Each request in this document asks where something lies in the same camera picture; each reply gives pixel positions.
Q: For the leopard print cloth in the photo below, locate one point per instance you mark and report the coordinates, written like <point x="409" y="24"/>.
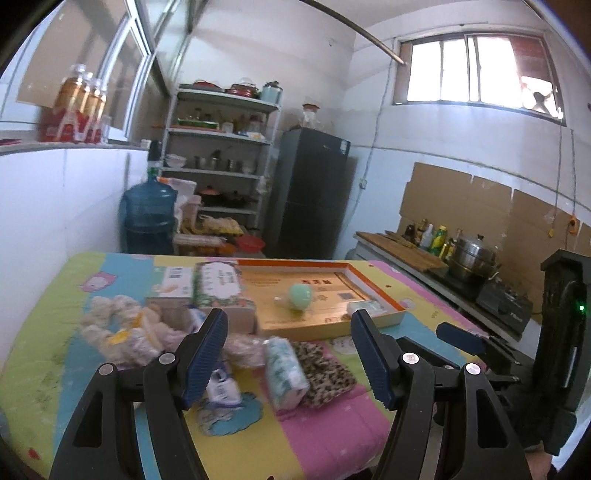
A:
<point x="325" y="374"/>

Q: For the metal pipe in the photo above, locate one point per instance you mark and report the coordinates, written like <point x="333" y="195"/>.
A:
<point x="364" y="32"/>

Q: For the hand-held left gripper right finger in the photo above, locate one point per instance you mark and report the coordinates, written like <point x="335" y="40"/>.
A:
<point x="371" y="364"/>

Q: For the small pale tissue packet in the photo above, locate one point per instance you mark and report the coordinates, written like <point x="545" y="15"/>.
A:
<point x="364" y="307"/>

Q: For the white plastic bottle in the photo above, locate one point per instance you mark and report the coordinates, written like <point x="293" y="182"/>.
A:
<point x="427" y="237"/>

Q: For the water jug pump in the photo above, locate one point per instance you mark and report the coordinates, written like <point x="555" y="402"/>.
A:
<point x="153" y="150"/>

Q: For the green round sponge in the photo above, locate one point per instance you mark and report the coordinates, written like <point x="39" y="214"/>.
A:
<point x="300" y="295"/>

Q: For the colourful printed blanket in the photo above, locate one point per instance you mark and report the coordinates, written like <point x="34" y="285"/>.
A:
<point x="55" y="350"/>

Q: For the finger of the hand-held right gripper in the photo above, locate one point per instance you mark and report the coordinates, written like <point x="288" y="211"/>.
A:
<point x="459" y="339"/>
<point x="429" y="350"/>

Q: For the sliding glass window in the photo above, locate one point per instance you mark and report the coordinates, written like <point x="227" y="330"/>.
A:
<point x="83" y="60"/>

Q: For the glass jar with red lid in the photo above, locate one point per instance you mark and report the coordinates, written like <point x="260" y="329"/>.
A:
<point x="310" y="115"/>

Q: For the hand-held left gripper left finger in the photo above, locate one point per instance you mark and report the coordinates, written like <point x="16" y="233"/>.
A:
<point x="205" y="360"/>

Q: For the teal enamel pot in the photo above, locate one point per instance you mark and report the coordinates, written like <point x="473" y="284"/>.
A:
<point x="272" y="92"/>

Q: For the red plastic basin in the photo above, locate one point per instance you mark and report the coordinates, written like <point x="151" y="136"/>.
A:
<point x="251" y="243"/>

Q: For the clear bag with brown item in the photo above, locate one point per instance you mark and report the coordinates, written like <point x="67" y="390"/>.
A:
<point x="244" y="350"/>

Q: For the dark grey refrigerator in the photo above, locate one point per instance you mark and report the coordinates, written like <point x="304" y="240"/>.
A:
<point x="309" y="194"/>

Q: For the white-green sock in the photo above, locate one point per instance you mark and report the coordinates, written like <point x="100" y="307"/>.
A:
<point x="285" y="374"/>

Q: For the black wok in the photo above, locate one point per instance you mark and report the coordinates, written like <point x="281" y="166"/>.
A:
<point x="221" y="197"/>

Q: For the floral tissue pack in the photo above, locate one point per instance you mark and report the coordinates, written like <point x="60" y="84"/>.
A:
<point x="218" y="284"/>

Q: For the white blue patterned sock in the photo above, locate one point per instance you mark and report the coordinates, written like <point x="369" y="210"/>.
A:
<point x="224" y="390"/>

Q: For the pink plush bear toy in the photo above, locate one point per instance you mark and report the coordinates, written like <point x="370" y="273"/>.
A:
<point x="173" y="334"/>

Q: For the orange shallow cardboard box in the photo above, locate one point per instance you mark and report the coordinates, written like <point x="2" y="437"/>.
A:
<point x="300" y="323"/>

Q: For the steel steamer pot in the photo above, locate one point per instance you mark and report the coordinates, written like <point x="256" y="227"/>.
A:
<point x="473" y="258"/>

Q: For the barred window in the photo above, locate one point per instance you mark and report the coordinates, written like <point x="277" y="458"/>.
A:
<point x="475" y="69"/>

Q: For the red lidded pot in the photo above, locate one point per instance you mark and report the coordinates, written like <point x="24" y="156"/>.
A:
<point x="243" y="89"/>

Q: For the dark sauce bottle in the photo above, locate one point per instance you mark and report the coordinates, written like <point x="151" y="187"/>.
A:
<point x="410" y="233"/>

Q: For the floral ruffled cloth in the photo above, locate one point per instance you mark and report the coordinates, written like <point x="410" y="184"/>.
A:
<point x="117" y="330"/>

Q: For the white bowl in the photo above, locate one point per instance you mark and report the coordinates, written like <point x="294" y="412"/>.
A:
<point x="175" y="161"/>

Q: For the cardboard wall sheet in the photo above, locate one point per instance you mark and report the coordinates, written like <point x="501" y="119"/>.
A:
<point x="489" y="207"/>

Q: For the white metal shelf rack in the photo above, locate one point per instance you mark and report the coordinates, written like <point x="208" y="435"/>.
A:
<point x="217" y="173"/>

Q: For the green yellow bottle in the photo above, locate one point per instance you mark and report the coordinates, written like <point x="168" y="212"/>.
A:
<point x="439" y="240"/>

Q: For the black gas stove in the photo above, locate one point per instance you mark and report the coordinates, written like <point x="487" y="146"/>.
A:
<point x="503" y="300"/>

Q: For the small white carton box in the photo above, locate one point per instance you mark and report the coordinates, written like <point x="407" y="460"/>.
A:
<point x="177" y="282"/>

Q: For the wooden cutting board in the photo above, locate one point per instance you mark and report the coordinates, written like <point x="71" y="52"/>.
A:
<point x="401" y="251"/>

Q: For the blue water jug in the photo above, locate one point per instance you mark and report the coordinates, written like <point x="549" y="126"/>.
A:
<point x="147" y="217"/>

